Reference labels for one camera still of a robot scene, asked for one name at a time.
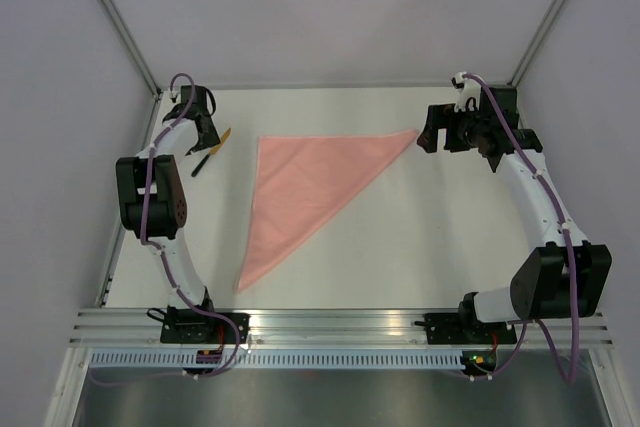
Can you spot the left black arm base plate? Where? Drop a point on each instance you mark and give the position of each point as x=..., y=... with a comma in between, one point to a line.
x=185, y=327

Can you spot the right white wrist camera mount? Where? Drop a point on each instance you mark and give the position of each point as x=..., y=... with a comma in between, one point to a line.
x=469, y=92

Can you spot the pink cloth napkin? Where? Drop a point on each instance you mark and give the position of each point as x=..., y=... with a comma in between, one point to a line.
x=301, y=183

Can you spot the right aluminium frame post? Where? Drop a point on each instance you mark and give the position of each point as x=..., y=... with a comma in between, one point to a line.
x=551, y=15

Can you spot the aluminium frame post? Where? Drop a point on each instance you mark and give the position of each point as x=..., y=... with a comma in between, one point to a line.
x=551, y=15
x=130, y=46

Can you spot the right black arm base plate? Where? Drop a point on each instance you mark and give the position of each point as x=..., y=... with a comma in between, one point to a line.
x=449, y=329

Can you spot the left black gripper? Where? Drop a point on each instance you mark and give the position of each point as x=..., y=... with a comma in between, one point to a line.
x=211, y=139

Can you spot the aluminium front rail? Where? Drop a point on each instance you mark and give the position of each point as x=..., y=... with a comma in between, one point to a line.
x=275, y=329

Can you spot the left aluminium frame post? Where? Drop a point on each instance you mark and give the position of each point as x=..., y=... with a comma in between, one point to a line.
x=130, y=46

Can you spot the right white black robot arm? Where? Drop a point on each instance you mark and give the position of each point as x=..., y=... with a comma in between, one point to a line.
x=564, y=275

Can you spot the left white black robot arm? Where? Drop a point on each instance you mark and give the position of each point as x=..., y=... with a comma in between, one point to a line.
x=151, y=197

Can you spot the white slotted cable duct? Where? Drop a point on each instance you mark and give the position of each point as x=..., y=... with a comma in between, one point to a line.
x=306, y=359

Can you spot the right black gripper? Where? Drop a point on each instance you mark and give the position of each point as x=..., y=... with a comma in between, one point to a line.
x=436, y=119

